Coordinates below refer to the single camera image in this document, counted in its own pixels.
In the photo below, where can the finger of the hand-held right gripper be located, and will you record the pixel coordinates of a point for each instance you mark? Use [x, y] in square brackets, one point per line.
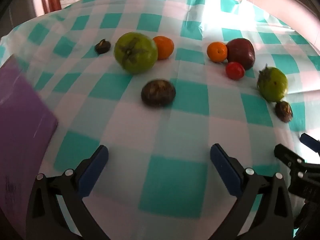
[287, 155]
[309, 140]

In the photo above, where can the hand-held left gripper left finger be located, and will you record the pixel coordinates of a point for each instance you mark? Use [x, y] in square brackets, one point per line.
[93, 170]

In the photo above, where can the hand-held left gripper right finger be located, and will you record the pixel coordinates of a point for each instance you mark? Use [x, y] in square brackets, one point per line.
[225, 171]

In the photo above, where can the small dark water chestnut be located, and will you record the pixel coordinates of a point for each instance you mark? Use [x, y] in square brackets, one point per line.
[102, 47]
[283, 111]

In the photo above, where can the small green persimmon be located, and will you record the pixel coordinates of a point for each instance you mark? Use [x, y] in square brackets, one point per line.
[272, 83]

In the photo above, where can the small red tomato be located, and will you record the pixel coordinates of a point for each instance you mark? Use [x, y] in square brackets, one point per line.
[235, 70]

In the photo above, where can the large dark water chestnut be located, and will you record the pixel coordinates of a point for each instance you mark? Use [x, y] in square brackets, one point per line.
[157, 92]

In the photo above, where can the dark red apple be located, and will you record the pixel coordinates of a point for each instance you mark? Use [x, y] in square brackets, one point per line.
[241, 51]

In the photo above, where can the orange tangerine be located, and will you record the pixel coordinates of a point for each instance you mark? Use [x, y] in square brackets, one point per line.
[217, 52]
[165, 47]

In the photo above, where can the large green persimmon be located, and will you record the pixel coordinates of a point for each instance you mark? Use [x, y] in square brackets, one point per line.
[136, 52]

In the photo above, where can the teal white checkered tablecloth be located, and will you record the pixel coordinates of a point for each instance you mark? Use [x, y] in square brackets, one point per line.
[175, 135]

